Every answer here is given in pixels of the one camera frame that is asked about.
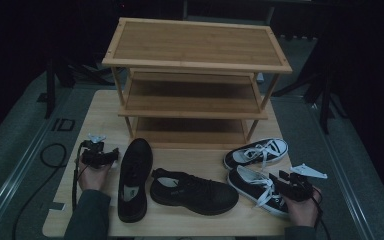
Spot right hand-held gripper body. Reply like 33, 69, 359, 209
281, 163, 328, 203

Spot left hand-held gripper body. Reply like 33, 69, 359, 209
79, 133, 112, 169

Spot black leather shoe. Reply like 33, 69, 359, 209
149, 167, 240, 216
117, 137, 154, 224

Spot black and white canvas sneaker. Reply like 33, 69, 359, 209
222, 137, 289, 172
226, 165, 292, 219

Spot wooden three-tier shoe rack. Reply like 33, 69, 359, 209
101, 17, 294, 150

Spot person's left hand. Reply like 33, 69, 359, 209
77, 156, 113, 192

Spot person's right hand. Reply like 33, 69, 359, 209
284, 186, 323, 228

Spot black tripod legs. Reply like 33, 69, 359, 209
271, 71, 324, 104
56, 61, 118, 87

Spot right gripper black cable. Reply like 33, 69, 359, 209
311, 186, 332, 240

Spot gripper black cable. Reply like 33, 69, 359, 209
311, 186, 332, 240
71, 141, 89, 212

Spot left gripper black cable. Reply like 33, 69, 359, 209
71, 141, 89, 212

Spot black floor cable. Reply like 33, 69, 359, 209
11, 143, 68, 240

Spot black stand post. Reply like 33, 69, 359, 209
319, 66, 334, 135
36, 59, 57, 120

